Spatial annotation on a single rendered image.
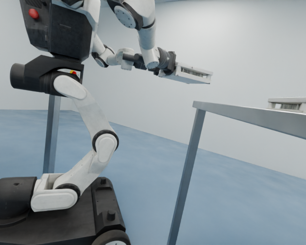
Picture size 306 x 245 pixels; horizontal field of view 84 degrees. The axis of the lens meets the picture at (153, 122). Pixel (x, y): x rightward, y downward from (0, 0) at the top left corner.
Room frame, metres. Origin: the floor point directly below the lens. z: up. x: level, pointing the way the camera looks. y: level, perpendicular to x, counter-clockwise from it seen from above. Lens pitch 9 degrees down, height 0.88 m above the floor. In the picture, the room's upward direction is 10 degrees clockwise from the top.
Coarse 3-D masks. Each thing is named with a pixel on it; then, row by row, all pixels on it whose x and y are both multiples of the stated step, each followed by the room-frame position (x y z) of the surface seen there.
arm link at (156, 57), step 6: (156, 48) 0.82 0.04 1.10; (138, 54) 0.81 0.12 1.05; (144, 54) 0.79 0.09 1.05; (150, 54) 0.78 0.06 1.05; (156, 54) 0.80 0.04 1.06; (162, 54) 0.84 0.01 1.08; (138, 60) 0.82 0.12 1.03; (144, 60) 0.79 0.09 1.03; (150, 60) 0.77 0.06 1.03; (156, 60) 0.78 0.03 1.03; (162, 60) 0.84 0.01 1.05; (150, 66) 0.80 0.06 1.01; (156, 66) 0.82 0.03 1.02
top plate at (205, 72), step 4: (176, 64) 0.96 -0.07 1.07; (180, 64) 0.96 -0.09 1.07; (184, 64) 0.96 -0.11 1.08; (184, 68) 0.99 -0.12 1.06; (188, 68) 0.98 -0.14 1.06; (196, 68) 1.00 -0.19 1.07; (196, 72) 1.05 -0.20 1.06; (200, 72) 1.03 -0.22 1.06; (204, 72) 1.02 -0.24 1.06; (208, 72) 1.03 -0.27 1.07; (212, 72) 1.04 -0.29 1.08
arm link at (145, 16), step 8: (128, 0) 0.53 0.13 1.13; (136, 0) 0.54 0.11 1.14; (144, 0) 0.55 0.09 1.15; (152, 0) 0.57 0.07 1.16; (128, 8) 0.53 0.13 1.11; (136, 8) 0.54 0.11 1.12; (144, 8) 0.55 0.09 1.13; (152, 8) 0.57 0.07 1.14; (136, 16) 0.54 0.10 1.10; (144, 16) 0.56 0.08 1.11; (152, 16) 0.58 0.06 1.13; (136, 24) 0.56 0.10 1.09; (144, 24) 0.59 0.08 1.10; (152, 24) 0.61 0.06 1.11; (144, 32) 0.62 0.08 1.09; (152, 32) 0.64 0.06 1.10; (144, 40) 0.68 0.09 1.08; (152, 40) 0.69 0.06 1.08
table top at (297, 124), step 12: (204, 108) 0.68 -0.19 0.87; (216, 108) 0.56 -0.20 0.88; (228, 108) 0.47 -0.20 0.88; (240, 108) 0.41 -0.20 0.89; (252, 108) 0.36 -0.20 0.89; (240, 120) 0.40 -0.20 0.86; (252, 120) 0.35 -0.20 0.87; (264, 120) 0.32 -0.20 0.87; (276, 120) 0.29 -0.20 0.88; (288, 120) 0.26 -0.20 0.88; (300, 120) 0.24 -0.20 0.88; (288, 132) 0.26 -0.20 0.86; (300, 132) 0.24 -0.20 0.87
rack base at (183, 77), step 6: (162, 72) 1.12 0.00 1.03; (174, 72) 0.96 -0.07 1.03; (180, 72) 0.96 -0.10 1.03; (168, 78) 1.18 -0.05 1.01; (174, 78) 1.11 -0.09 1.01; (180, 78) 1.06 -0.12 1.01; (186, 78) 1.01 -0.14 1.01; (192, 78) 0.99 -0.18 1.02; (198, 78) 1.01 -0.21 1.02; (204, 78) 1.03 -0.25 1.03
